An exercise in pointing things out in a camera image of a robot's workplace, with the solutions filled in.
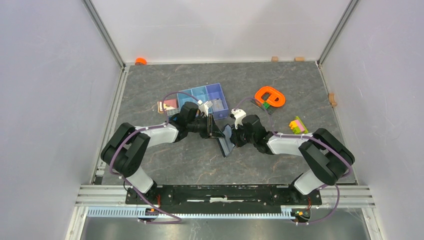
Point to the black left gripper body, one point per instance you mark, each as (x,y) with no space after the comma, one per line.
(205,126)

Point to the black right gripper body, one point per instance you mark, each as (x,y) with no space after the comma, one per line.
(240,137)

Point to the black card holder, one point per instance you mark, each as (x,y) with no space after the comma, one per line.
(227,140)

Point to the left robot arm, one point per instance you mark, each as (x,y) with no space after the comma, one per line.
(126,148)

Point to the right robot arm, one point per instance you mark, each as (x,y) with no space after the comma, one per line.
(328,159)

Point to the blue three-compartment tray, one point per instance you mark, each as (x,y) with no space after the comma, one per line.
(208,93)

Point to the pink and orange block toy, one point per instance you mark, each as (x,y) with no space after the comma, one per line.
(168,104)

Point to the multicolour brick stack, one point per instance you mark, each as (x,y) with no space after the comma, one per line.
(297,126)

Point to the orange round cap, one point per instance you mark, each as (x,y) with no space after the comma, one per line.
(140,61)

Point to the wooden block right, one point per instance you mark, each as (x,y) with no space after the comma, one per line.
(299,59)

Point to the wooden arch piece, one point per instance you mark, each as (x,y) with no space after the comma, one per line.
(332,100)

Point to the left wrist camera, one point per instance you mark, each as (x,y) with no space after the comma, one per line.
(203,107)

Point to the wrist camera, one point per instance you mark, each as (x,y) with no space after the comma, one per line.
(203,107)
(238,115)

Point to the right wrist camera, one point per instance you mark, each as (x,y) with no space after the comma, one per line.
(238,115)

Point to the orange oval ring toy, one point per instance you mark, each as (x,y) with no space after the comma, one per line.
(270,95)

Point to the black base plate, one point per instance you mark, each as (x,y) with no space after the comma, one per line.
(229,198)

